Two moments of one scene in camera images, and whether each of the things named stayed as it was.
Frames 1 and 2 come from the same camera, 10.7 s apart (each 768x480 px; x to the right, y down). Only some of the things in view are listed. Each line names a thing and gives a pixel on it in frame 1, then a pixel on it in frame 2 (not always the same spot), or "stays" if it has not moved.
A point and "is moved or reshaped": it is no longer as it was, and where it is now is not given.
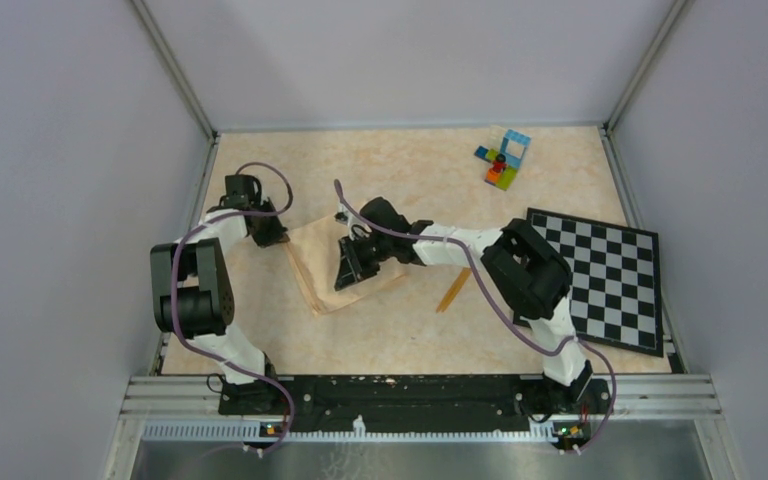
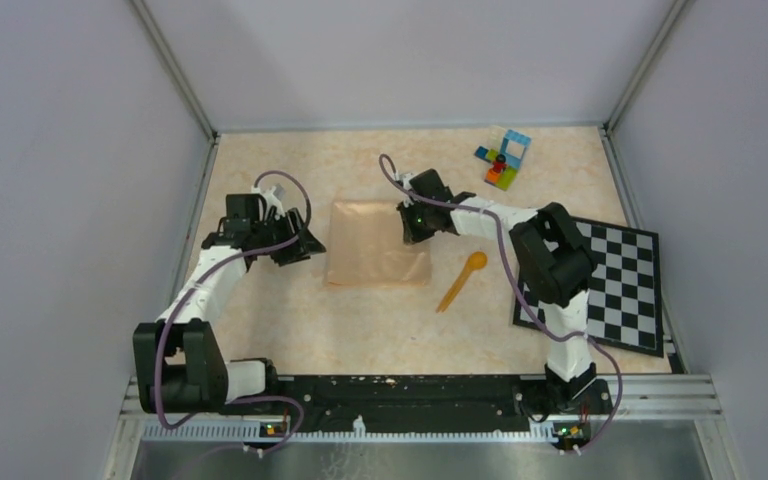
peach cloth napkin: [314, 248] is moved or reshaped
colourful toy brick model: [505, 163] stays
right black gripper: [352, 269] → [410, 235]
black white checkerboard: [616, 280] stays
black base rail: [481, 403] stays
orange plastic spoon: [453, 289] stays
